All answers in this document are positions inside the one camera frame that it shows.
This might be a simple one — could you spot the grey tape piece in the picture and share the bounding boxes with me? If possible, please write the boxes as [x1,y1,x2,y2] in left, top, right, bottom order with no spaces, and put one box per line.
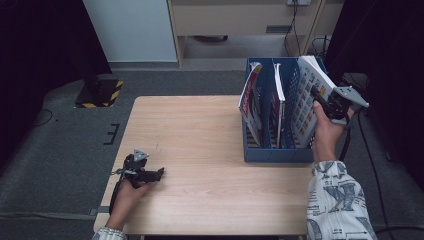
[89,205,113,216]

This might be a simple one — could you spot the long black floor cable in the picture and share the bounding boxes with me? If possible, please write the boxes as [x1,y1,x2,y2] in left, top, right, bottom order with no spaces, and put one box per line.
[356,106,424,234]

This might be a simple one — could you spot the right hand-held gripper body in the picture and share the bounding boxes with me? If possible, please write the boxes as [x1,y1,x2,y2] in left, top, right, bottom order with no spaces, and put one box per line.
[324,85,370,127]

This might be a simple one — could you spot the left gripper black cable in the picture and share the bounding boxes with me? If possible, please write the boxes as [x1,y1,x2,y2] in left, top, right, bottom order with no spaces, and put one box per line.
[108,178,124,216]

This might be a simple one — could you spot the black stand base yellow stripes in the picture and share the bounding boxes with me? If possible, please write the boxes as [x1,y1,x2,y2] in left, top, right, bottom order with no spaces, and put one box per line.
[73,78,124,109]

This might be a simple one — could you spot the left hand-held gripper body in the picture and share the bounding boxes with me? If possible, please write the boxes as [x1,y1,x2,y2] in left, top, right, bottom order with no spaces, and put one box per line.
[111,148,150,190]

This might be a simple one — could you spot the white magazine with colourful grid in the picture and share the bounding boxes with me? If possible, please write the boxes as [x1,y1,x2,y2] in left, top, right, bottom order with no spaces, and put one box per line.
[291,54,337,149]

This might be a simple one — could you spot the black curtain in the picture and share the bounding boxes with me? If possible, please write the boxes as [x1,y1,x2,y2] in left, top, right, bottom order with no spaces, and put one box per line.
[324,0,424,191]
[0,0,113,168]

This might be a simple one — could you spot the blue plastic file rack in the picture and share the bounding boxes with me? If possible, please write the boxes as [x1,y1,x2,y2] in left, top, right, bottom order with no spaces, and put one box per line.
[240,56,328,164]

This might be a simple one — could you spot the white cabinet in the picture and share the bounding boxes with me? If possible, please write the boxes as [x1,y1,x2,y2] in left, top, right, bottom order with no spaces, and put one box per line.
[81,0,178,63]

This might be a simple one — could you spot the person's left hand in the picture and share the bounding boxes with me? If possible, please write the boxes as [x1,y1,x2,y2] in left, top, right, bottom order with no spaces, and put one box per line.
[109,179,158,223]

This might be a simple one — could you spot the black hanging cable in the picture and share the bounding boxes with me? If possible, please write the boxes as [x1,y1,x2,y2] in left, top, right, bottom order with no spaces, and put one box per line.
[283,3,303,58]

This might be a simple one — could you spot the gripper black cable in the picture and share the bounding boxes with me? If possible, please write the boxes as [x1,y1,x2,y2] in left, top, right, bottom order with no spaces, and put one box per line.
[338,109,363,163]
[108,178,124,216]

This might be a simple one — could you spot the thin black floor cable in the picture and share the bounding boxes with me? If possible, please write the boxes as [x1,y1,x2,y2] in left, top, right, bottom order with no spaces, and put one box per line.
[33,108,54,128]

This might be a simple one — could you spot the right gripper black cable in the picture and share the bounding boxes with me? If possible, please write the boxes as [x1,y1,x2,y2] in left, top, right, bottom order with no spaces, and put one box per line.
[338,109,363,163]

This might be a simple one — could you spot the person's right hand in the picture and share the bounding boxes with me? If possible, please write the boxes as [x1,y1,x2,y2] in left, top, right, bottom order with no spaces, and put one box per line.
[311,100,355,164]

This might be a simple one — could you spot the red and grey magazine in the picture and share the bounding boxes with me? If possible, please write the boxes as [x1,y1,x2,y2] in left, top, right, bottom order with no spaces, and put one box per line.
[238,61,268,149]

